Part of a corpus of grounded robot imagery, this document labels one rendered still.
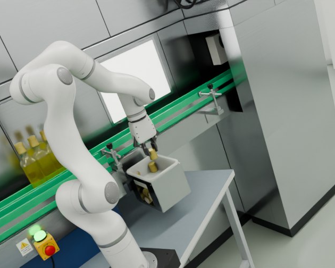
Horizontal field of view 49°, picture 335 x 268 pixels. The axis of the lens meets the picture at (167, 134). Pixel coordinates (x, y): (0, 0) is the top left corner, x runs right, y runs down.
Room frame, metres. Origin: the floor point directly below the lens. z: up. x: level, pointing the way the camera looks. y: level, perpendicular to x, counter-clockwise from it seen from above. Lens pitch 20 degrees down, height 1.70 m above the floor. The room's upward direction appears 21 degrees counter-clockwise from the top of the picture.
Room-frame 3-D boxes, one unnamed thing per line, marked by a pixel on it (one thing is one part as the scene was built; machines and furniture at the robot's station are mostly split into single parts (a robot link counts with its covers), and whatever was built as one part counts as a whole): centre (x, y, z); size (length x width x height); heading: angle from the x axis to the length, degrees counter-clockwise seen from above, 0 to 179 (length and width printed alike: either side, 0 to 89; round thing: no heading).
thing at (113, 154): (1.56, 0.27, 1.12); 0.17 x 0.03 x 0.12; 30
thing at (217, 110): (1.89, -0.28, 1.07); 0.17 x 0.05 x 0.23; 30
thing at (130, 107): (1.50, 0.09, 1.35); 0.09 x 0.08 x 0.13; 55
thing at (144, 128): (1.50, 0.09, 1.21); 0.10 x 0.07 x 0.11; 119
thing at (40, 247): (1.29, 0.61, 0.96); 0.07 x 0.07 x 0.07; 30
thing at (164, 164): (1.54, 0.12, 0.97); 0.22 x 0.17 x 0.09; 30
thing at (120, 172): (1.58, 0.28, 1.02); 0.09 x 0.04 x 0.07; 30
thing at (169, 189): (1.56, 0.13, 0.92); 0.27 x 0.17 x 0.15; 30
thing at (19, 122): (1.86, 0.28, 1.32); 0.90 x 0.03 x 0.34; 120
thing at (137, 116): (1.51, 0.09, 1.27); 0.09 x 0.08 x 0.03; 119
